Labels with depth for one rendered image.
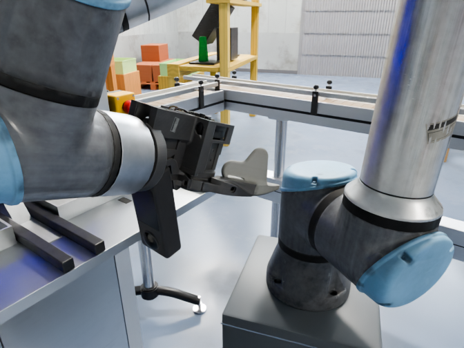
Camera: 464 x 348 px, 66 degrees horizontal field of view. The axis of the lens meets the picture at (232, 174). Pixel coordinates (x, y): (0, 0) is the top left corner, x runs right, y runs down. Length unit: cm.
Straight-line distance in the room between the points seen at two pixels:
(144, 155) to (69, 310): 95
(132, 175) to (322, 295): 41
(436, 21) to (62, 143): 34
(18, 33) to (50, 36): 2
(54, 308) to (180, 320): 69
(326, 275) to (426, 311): 137
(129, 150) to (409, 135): 29
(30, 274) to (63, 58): 44
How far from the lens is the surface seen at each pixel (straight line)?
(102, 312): 132
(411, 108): 42
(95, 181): 29
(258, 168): 44
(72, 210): 75
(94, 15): 25
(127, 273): 131
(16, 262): 67
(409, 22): 42
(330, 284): 64
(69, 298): 120
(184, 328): 169
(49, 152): 26
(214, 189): 40
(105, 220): 72
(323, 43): 863
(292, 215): 56
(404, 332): 182
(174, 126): 36
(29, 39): 25
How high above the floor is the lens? 124
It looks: 24 degrees down
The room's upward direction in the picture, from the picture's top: straight up
